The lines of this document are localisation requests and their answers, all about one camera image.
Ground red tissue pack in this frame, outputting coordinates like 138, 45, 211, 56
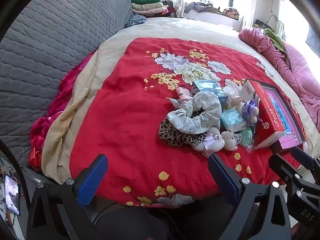
239, 79, 287, 150

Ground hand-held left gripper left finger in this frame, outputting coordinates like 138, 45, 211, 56
26, 154, 108, 240

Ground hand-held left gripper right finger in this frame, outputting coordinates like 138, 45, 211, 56
207, 154, 292, 240

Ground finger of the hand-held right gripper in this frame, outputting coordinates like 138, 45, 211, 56
291, 146, 320, 173
269, 154, 315, 193

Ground teal tissue packet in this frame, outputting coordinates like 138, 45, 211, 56
220, 109, 247, 133

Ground leopard print scrunchie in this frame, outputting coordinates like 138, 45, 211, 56
159, 119, 209, 147

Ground pink striped cloth item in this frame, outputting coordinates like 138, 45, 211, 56
175, 87, 194, 102

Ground clear plastic bag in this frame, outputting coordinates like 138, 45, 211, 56
224, 90, 244, 110

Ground person's black trousers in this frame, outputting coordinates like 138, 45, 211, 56
92, 200, 240, 240

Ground pink quilted quilt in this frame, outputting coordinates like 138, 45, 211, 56
238, 27, 320, 125

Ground smartphone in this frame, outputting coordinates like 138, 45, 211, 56
4, 174, 21, 216

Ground white floral scrunchie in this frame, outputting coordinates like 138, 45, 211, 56
166, 91, 223, 134

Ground dark patterned cloth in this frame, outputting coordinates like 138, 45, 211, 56
124, 14, 147, 29

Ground red floral blanket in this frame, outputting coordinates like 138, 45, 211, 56
70, 37, 308, 208

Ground black box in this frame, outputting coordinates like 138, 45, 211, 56
192, 80, 228, 98

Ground clothes on window sill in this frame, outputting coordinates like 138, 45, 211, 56
185, 2, 240, 18

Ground green item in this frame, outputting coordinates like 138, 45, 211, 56
236, 126, 258, 153

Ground dark shallow box tray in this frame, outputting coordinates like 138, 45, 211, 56
260, 84, 307, 153

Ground stack of folded clothes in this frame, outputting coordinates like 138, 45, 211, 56
131, 0, 175, 18

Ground grey quilted headboard cover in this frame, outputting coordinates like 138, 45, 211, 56
0, 0, 133, 168

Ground green blanket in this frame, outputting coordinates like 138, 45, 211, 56
262, 28, 287, 53

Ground white plush bear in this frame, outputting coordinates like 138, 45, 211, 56
221, 130, 242, 152
192, 127, 225, 158

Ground beige bedspread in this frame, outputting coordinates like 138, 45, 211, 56
41, 17, 320, 184

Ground crimson plush blanket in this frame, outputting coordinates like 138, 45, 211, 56
27, 51, 99, 173

